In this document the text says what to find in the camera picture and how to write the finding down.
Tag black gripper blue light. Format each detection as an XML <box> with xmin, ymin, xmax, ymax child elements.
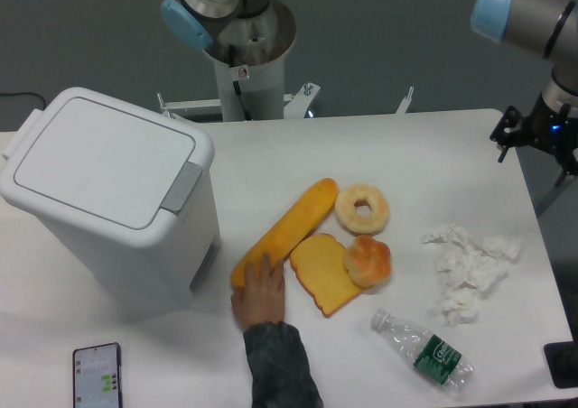
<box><xmin>489</xmin><ymin>95</ymin><xmax>577</xmax><ymax>187</ymax></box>

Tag long orange baguette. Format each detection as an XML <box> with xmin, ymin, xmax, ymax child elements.
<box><xmin>230</xmin><ymin>178</ymin><xmax>339</xmax><ymax>287</ymax></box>

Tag white plastic trash can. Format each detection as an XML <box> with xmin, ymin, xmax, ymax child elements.
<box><xmin>1</xmin><ymin>88</ymin><xmax>220</xmax><ymax>311</ymax></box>

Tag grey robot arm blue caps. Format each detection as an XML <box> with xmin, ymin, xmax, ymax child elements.
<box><xmin>160</xmin><ymin>0</ymin><xmax>577</xmax><ymax>185</ymax></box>

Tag dark sleeved forearm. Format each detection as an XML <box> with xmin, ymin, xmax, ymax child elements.
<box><xmin>243</xmin><ymin>322</ymin><xmax>324</xmax><ymax>407</ymax></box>

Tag person's bare hand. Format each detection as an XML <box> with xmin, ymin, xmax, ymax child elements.
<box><xmin>230</xmin><ymin>254</ymin><xmax>285</xmax><ymax>330</ymax></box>

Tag crumpled white tissue paper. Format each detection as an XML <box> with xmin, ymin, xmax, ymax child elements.
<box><xmin>422</xmin><ymin>224</ymin><xmax>524</xmax><ymax>327</ymax></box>

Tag round knotted bread roll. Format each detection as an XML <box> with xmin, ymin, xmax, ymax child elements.
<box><xmin>343</xmin><ymin>235</ymin><xmax>392</xmax><ymax>287</ymax></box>

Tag black device table edge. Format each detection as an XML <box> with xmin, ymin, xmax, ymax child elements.
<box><xmin>544</xmin><ymin>341</ymin><xmax>577</xmax><ymax>389</ymax></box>

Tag clear plastic water bottle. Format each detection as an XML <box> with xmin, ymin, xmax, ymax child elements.
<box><xmin>370</xmin><ymin>309</ymin><xmax>474</xmax><ymax>393</ymax></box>

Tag orange toast slice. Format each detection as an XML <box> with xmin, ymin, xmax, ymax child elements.
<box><xmin>289</xmin><ymin>233</ymin><xmax>364</xmax><ymax>318</ymax></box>

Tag black smartphone lit screen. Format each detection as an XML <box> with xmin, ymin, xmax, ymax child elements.
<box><xmin>72</xmin><ymin>342</ymin><xmax>123</xmax><ymax>408</ymax></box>

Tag glazed ring donut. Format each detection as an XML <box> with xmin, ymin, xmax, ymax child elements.
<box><xmin>334</xmin><ymin>183</ymin><xmax>390</xmax><ymax>235</ymax></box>

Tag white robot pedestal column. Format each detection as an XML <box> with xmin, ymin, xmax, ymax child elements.
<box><xmin>205</xmin><ymin>0</ymin><xmax>296</xmax><ymax>122</ymax></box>

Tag black cable on floor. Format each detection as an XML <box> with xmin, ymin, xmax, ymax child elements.
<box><xmin>0</xmin><ymin>91</ymin><xmax>47</xmax><ymax>110</ymax></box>

